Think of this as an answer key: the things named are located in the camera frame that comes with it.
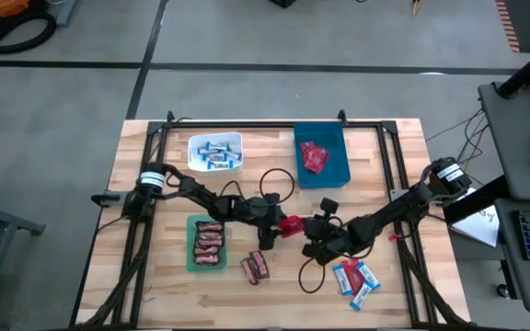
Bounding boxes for grey power strip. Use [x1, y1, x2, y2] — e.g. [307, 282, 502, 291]
[55, 0, 81, 28]

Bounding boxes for blue plastic bin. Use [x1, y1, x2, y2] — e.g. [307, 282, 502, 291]
[293, 120, 352, 190]

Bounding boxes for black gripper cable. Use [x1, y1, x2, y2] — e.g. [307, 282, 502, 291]
[297, 255, 328, 294]
[218, 167, 296, 207]

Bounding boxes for black desk base bar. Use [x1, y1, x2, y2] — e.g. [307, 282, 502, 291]
[443, 174, 511, 226]

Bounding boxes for red candy bar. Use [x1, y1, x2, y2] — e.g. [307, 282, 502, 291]
[277, 214, 305, 239]
[340, 257, 365, 295]
[305, 158, 326, 175]
[298, 141, 317, 160]
[308, 146, 331, 166]

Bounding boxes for teal translucent plastic bin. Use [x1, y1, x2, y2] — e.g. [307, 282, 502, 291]
[185, 213, 228, 273]

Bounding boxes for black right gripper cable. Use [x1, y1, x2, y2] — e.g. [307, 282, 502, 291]
[297, 255, 328, 294]

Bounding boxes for black floor cables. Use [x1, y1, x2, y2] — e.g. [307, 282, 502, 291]
[424, 108, 491, 160]

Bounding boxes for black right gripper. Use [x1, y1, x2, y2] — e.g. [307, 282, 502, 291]
[301, 197, 359, 267]

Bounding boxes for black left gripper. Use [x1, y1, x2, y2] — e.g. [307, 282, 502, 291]
[245, 192, 290, 252]

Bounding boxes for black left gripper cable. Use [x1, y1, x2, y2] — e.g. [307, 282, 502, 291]
[218, 167, 296, 207]

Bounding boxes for grey metal cart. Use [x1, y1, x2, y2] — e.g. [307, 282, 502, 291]
[0, 183, 47, 331]

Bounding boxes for white paper sheet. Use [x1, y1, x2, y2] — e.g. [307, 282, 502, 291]
[449, 187, 501, 248]

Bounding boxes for black vacuum hose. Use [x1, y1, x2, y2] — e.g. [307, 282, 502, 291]
[0, 11, 58, 55]

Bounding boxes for orange shop vacuum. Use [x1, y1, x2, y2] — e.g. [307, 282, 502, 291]
[0, 0, 52, 45]

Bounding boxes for black pole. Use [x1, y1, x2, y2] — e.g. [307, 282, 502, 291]
[497, 39, 530, 100]

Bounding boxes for black aluminium rig frame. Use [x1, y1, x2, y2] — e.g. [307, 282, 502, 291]
[69, 108, 474, 330]

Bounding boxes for white plastic bin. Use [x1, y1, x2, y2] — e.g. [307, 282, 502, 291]
[187, 131, 245, 177]

